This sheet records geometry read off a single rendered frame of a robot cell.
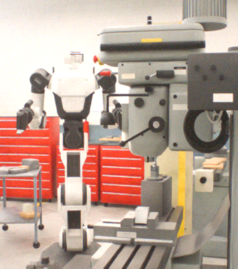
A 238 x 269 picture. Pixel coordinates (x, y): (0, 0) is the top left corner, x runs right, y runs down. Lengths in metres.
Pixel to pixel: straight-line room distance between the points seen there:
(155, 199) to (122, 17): 9.51
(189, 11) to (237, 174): 0.73
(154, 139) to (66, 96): 0.90
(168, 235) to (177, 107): 0.53
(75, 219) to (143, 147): 0.96
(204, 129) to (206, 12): 0.50
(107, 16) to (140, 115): 9.81
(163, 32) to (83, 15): 10.01
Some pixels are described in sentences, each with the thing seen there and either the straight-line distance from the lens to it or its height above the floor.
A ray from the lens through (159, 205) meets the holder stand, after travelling 2.25.
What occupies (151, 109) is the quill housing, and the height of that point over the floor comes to 1.52.
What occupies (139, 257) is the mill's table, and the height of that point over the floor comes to 0.96.
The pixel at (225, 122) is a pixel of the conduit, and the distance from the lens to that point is 1.68.
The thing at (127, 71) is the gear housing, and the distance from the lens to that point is 1.87.
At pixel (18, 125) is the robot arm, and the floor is 1.44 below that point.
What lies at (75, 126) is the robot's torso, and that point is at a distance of 2.64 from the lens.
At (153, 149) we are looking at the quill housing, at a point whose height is 1.34.
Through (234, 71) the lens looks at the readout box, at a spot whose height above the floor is 1.66.
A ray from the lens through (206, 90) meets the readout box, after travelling 1.57.
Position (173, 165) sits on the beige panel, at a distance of 3.70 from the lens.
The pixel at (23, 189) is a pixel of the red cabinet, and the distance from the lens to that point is 7.35.
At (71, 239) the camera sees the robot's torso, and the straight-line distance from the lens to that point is 2.74.
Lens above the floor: 1.50
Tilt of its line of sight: 3 degrees down
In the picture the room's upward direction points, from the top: straight up
